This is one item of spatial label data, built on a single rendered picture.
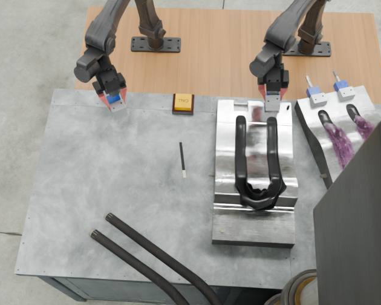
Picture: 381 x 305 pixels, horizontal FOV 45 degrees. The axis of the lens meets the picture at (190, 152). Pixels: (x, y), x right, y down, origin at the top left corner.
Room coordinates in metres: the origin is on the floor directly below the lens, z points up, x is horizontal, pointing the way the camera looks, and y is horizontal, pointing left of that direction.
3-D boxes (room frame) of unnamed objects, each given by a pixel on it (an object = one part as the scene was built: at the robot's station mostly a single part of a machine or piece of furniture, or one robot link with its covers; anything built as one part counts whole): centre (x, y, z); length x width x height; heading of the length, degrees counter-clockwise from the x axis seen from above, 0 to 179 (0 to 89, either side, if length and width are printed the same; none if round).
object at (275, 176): (0.63, -0.22, 0.92); 0.35 x 0.16 x 0.09; 177
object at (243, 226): (0.62, -0.21, 0.87); 0.50 x 0.26 x 0.14; 177
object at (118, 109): (0.85, 0.27, 0.93); 0.13 x 0.05 x 0.05; 25
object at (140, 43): (1.19, 0.14, 0.84); 0.20 x 0.07 x 0.08; 88
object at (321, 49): (1.17, -0.46, 0.84); 0.20 x 0.07 x 0.08; 88
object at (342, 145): (0.68, -0.57, 0.90); 0.26 x 0.18 x 0.08; 14
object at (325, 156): (0.68, -0.57, 0.86); 0.50 x 0.26 x 0.11; 14
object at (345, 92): (0.96, -0.56, 0.86); 0.13 x 0.05 x 0.05; 14
